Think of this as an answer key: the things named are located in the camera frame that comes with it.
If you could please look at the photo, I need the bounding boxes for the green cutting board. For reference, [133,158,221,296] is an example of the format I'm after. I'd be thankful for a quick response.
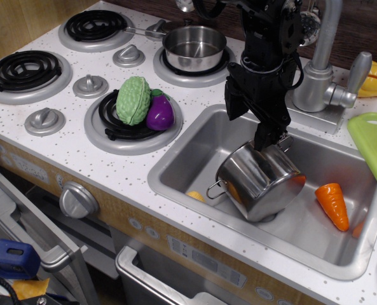
[347,112,377,180]

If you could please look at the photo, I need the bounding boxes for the front right black burner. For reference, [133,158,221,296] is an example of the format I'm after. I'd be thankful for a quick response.
[84,90,182,156]

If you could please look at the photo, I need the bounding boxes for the steel saucepan on burner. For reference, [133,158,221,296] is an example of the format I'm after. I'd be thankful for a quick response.
[125,25,227,72]

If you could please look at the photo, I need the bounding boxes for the hanging metal strainer ladle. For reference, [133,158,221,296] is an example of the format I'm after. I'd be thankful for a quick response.
[300,1,321,47]

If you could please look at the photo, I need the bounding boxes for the orange toy carrot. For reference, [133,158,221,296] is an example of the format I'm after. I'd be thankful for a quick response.
[315,183,350,232]

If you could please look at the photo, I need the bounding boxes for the silver stove knob middle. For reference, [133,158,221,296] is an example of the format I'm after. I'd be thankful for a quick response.
[72,74,109,98]

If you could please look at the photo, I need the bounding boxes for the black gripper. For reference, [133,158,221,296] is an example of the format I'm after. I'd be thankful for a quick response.
[224,62,296,151]

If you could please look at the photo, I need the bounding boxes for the yellow toy squash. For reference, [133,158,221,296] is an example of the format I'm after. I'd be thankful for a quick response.
[358,61,377,98]

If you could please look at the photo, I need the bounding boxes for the black burner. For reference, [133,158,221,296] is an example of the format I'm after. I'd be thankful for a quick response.
[58,10,134,53]
[0,50,72,105]
[84,90,182,156]

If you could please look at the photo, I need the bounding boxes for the steel pot with handles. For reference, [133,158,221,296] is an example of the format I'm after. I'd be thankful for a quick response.
[206,140,306,222]

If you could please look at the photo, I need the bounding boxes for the front left black burner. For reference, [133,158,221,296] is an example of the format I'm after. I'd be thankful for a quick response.
[0,50,72,105]

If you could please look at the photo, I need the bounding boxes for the silver stove knob back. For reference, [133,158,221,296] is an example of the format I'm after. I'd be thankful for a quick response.
[144,20,166,41]

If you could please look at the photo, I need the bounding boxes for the hanging round metal utensil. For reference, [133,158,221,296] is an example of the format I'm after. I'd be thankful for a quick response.
[175,0,195,13]

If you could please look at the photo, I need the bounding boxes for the silver dishwasher door handle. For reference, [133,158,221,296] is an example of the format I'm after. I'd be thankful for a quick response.
[115,246,225,304]

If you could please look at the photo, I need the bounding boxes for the back left black burner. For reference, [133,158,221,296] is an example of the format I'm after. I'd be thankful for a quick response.
[58,10,134,53]

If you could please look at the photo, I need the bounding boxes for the silver oven dial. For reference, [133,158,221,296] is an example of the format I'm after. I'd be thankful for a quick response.
[59,181,99,219]

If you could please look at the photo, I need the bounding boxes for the back right burner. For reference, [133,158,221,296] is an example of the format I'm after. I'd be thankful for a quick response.
[153,47,236,88]

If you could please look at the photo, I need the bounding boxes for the silver stove knob upper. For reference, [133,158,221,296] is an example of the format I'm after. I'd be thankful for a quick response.
[113,44,146,68]

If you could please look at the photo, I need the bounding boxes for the green toy cabbage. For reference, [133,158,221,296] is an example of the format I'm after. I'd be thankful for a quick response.
[116,76,151,126]

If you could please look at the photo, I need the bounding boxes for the purple toy eggplant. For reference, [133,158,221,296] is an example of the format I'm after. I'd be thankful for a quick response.
[146,89,175,131]

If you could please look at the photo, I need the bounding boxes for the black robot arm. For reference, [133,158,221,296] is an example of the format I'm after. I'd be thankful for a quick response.
[224,1,304,151]

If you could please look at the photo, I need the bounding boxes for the silver oven door handle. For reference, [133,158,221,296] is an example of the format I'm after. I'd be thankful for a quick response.
[0,173,79,273]

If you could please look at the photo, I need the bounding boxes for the steel sink basin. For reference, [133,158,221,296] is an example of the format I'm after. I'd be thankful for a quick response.
[148,105,377,280]

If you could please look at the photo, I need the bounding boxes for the yellow cloth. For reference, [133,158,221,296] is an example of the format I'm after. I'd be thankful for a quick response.
[12,278,50,301]

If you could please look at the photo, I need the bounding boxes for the silver stove knob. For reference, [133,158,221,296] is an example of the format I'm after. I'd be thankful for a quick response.
[24,107,66,137]
[113,44,146,68]
[144,20,166,41]
[72,74,109,98]

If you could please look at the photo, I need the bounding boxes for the yellow toy corn piece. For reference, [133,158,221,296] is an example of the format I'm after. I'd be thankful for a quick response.
[186,191,205,203]

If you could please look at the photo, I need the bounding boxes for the silver stove knob lower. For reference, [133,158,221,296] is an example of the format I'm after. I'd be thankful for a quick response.
[24,107,66,137]

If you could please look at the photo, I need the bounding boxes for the silver toy faucet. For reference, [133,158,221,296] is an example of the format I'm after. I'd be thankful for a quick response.
[285,0,372,134]

